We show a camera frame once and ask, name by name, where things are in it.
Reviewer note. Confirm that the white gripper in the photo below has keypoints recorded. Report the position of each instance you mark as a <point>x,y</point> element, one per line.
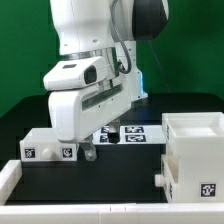
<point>77,114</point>

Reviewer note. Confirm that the white drawer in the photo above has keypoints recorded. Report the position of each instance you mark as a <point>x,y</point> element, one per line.
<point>41,145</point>
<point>164,179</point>

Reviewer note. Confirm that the white drawer cabinet box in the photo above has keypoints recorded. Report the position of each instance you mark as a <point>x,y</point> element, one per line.
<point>195,151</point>

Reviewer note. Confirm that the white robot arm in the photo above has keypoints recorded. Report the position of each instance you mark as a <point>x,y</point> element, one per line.
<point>95,37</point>

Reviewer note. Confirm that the white marker sheet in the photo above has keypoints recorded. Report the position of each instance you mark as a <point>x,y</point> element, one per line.
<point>132,134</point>

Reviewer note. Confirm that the white front fence rail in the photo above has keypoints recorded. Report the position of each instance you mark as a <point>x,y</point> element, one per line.
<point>211,213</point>

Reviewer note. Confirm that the white fence rail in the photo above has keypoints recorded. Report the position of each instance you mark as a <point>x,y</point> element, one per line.
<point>9,177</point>
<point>211,213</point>

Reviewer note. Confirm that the white left fence rail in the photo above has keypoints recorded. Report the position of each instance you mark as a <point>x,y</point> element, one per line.
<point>9,177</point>

